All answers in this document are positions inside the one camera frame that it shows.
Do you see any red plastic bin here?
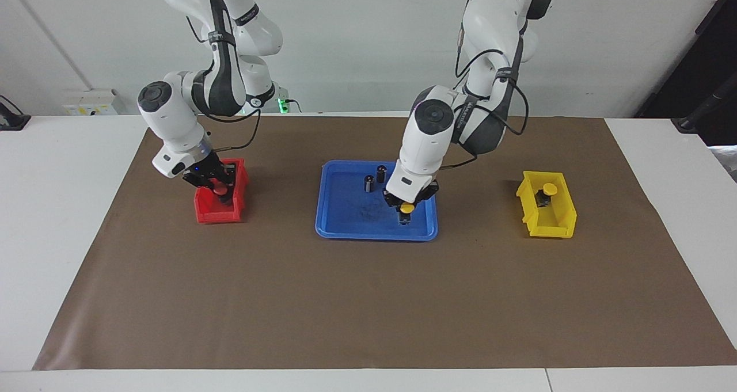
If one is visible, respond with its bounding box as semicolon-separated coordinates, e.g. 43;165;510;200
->
193;158;249;224

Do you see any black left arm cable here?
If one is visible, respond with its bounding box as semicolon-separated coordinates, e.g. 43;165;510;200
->
443;26;530;172

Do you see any brown paper table mat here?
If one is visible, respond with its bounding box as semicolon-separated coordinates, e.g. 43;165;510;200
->
33;115;737;371

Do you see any black device with cable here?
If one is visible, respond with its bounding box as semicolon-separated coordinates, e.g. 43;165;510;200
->
0;95;31;131

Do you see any blue plastic tray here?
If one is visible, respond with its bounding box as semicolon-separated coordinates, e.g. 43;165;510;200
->
314;160;439;242

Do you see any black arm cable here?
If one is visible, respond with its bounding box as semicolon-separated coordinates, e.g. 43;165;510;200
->
443;26;530;172
187;15;263;153

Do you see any yellow plastic bin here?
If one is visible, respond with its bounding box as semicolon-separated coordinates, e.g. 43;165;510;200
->
515;170;578;239

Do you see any black stand equipment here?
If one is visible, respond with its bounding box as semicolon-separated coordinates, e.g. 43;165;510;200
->
635;0;737;148

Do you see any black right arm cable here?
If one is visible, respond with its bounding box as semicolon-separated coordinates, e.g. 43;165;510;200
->
187;15;263;153

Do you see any white wall socket box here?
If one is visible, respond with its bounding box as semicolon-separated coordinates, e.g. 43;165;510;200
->
62;89;119;116

